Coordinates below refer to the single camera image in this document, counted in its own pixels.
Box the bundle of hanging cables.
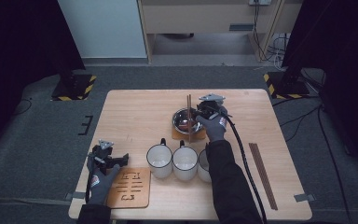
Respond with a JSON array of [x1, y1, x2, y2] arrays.
[[252, 3, 290, 71]]

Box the person's left hand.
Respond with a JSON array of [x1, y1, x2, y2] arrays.
[[88, 162, 121, 205]]

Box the white mug with black rim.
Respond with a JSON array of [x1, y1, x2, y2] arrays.
[[197, 148, 213, 184], [145, 137, 174, 179], [172, 139, 199, 179]]

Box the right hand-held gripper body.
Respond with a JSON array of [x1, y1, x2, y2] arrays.
[[197, 93, 227, 121]]

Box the brown wooden chopstick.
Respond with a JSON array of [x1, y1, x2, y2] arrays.
[[188, 93, 193, 144]]

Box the grey tape strip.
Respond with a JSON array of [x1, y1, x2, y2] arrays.
[[293, 193, 316, 203]]

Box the black curtain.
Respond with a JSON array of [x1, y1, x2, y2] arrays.
[[281, 0, 358, 176], [0, 0, 87, 157]]

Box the black floor cable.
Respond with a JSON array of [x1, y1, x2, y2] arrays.
[[317, 104, 354, 224], [279, 105, 323, 128], [5, 97, 34, 121]]

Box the square wooden coaster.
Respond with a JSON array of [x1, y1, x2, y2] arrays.
[[106, 166, 152, 209], [171, 127, 207, 142]]

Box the black stand with striped base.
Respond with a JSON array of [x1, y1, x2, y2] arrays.
[[263, 46, 311, 101], [50, 62, 98, 103]]

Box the left hand-held gripper cable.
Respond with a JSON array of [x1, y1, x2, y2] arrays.
[[85, 172, 92, 203]]

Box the beige wooden desk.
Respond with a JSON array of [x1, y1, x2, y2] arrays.
[[137, 0, 304, 64]]

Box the row of brown chopsticks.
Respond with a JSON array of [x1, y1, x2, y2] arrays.
[[249, 142, 278, 211]]

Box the person's right hand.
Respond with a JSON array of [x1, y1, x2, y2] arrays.
[[195, 106, 229, 144]]

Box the hand-held gripper cable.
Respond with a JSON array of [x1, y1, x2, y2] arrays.
[[85, 172, 92, 203], [222, 112, 269, 224]]

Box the right hand-held gripper cable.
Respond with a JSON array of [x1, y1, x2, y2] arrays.
[[222, 112, 269, 224]]

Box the white power strip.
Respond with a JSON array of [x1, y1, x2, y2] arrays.
[[248, 0, 273, 7]]

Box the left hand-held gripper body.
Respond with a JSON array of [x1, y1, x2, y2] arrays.
[[88, 139, 116, 174]]

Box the white cabinet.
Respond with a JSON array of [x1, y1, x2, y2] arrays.
[[58, 0, 147, 59]]

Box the brown wooden spoon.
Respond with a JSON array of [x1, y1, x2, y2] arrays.
[[185, 118, 203, 133]]

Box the stainless steel bowl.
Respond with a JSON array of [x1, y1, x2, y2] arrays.
[[172, 107, 204, 135]]

